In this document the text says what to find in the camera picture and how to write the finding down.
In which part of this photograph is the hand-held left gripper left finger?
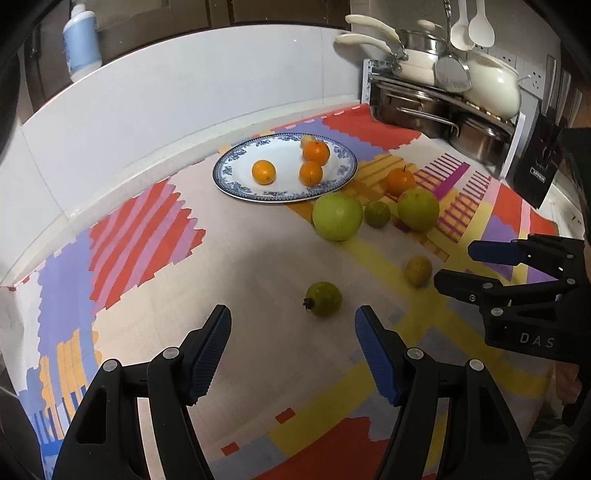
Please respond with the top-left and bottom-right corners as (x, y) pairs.
(52, 305), (232, 480)

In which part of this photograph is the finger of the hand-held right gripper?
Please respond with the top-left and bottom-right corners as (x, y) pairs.
(468, 234), (583, 278)
(433, 270), (580, 320)

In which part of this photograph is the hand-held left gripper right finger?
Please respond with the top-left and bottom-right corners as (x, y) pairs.
(354, 305), (536, 480)

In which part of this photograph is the green persimmon with dark calyx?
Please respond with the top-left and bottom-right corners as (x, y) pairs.
(303, 281), (343, 318)

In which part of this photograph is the blue and white plate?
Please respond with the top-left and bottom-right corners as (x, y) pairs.
(213, 133), (359, 203)

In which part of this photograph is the small speckled yellow fruit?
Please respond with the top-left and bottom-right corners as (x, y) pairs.
(405, 256), (433, 288)

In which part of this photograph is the yellow-green round fruit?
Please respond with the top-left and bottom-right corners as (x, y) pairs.
(397, 187), (440, 232)

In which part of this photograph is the black knife block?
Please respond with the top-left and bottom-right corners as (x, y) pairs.
(505, 99), (570, 209)

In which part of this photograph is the colourful patterned tablecloth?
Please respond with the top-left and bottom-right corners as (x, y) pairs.
(0, 103), (570, 480)

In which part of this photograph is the small green lime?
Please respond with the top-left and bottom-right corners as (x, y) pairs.
(365, 200), (391, 228)

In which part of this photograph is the person's striped clothing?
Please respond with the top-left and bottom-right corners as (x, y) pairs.
(525, 421), (583, 480)

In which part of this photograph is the orange with dark stem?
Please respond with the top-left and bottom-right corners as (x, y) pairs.
(385, 166), (417, 196)

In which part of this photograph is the large green apple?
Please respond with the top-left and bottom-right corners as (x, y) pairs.
(312, 192), (363, 241)

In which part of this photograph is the wide steel pan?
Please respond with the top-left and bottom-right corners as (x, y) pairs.
(369, 82), (462, 140)

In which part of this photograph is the cream enamel pot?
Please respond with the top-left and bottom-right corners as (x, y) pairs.
(463, 50), (532, 119)

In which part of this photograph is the knife block with knives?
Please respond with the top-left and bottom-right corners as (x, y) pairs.
(544, 54), (583, 132)

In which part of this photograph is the steel slotted spatula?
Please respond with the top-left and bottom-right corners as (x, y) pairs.
(434, 0), (472, 94)

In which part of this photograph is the white pot rack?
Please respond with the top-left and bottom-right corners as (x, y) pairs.
(362, 58), (528, 182)

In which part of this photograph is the white plastic spoon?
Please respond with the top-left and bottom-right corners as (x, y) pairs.
(468, 0), (496, 48)
(450, 0), (475, 52)

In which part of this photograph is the steel pot with lid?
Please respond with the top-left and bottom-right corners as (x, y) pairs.
(396, 19), (452, 57)

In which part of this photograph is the blue and white bottle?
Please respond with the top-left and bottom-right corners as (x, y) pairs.
(63, 2), (103, 84)

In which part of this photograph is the white wall socket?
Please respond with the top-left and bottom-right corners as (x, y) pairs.
(523, 69), (547, 95)

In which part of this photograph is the cream saucepan with handle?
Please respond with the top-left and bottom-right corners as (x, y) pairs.
(334, 33), (438, 86)

